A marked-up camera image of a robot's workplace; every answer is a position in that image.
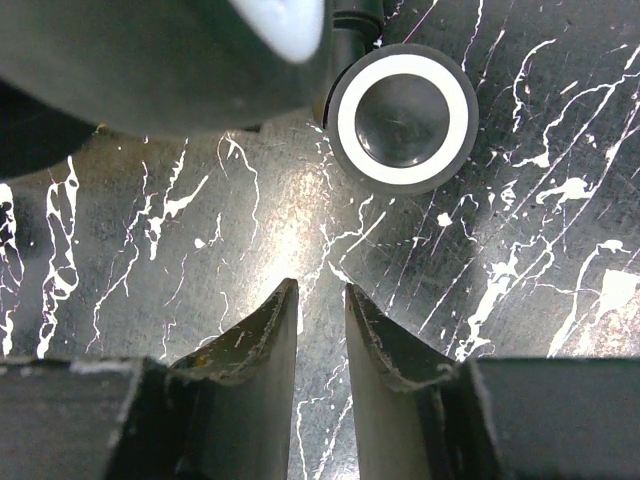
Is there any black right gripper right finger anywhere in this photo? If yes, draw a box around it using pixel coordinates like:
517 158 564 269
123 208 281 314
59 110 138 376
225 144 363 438
345 284 639 479

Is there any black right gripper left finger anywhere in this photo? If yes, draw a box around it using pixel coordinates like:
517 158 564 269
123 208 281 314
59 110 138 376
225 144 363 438
1 279 298 479

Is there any yellow Pikachu suitcase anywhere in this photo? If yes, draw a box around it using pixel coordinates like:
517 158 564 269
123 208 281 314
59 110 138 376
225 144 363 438
1 1 479 194

